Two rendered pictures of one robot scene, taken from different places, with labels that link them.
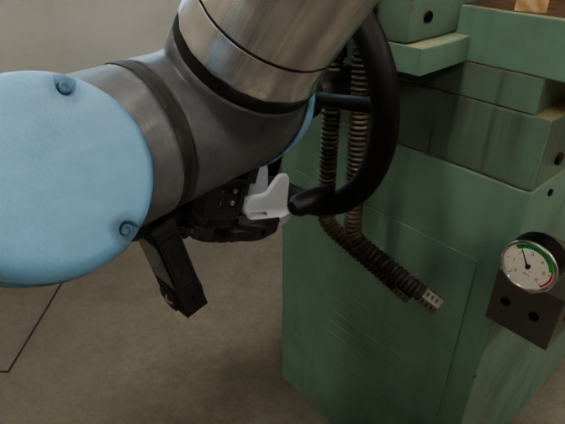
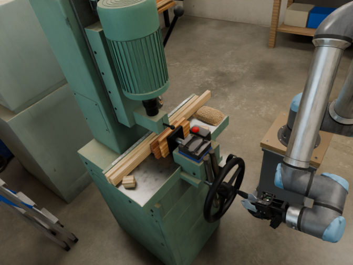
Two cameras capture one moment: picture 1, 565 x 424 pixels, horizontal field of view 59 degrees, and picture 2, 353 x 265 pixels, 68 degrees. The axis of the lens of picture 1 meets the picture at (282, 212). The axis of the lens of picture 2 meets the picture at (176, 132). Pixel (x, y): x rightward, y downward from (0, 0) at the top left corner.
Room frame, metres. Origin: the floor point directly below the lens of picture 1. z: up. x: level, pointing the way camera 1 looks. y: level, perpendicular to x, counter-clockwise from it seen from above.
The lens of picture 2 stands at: (0.73, 0.58, 1.73)
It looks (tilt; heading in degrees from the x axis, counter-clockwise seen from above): 43 degrees down; 268
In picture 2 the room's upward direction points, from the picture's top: 10 degrees counter-clockwise
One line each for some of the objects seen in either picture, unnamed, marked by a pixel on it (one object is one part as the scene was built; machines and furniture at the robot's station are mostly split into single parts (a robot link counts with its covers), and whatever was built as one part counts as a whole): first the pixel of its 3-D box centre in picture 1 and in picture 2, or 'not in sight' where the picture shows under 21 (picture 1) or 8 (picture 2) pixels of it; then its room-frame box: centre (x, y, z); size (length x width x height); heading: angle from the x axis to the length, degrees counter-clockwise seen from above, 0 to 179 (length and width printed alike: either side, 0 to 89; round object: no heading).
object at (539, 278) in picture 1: (533, 267); (230, 160); (0.44, -0.28, 0.65); 0.06 x 0.04 x 0.08; 41
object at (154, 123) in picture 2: not in sight; (151, 119); (0.79, -0.28, 1.03); 0.14 x 0.07 x 0.09; 131
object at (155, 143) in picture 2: not in sight; (165, 136); (0.74, -0.27, 0.93); 0.18 x 0.02 x 0.05; 41
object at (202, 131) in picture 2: not in sight; (196, 142); (0.63, -0.14, 0.99); 0.13 x 0.11 x 0.06; 41
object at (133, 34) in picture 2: not in sight; (136, 48); (0.77, -0.27, 1.35); 0.18 x 0.18 x 0.31
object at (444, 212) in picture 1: (448, 255); (160, 196); (0.86, -0.36, 0.36); 0.58 x 0.45 x 0.71; 131
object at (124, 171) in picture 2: not in sight; (167, 131); (0.73, -0.31, 0.92); 0.67 x 0.02 x 0.04; 41
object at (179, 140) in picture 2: not in sight; (181, 142); (0.68, -0.19, 0.95); 0.09 x 0.07 x 0.09; 41
